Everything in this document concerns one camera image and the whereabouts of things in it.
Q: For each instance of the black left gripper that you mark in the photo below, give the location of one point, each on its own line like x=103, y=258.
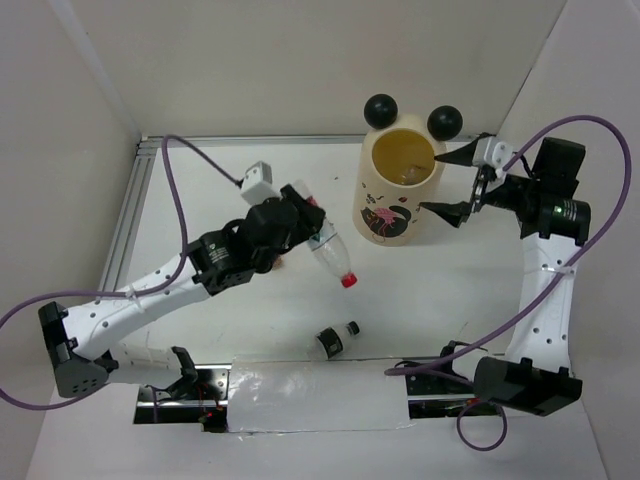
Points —
x=311, y=217

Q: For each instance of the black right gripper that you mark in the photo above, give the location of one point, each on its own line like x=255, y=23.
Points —
x=453, y=213

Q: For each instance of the red label plastic bottle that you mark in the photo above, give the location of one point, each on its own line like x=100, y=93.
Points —
x=329, y=250

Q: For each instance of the black label small bottle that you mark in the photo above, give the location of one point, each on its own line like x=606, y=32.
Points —
x=333, y=341

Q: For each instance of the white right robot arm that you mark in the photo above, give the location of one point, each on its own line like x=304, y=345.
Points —
x=534, y=374

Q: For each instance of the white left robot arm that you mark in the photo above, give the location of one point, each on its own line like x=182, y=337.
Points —
x=86, y=342

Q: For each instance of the cream bin with black ears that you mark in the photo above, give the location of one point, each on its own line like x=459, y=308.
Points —
x=398, y=169

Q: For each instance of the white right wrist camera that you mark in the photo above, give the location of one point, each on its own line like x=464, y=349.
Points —
x=493, y=152

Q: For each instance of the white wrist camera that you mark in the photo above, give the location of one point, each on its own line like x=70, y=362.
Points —
x=257, y=184
x=493, y=152

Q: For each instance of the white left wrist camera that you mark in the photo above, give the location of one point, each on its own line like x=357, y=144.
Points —
x=257, y=184

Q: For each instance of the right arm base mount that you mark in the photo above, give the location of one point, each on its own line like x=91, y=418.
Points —
x=436, y=397

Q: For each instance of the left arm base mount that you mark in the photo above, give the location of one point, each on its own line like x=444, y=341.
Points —
x=205, y=404

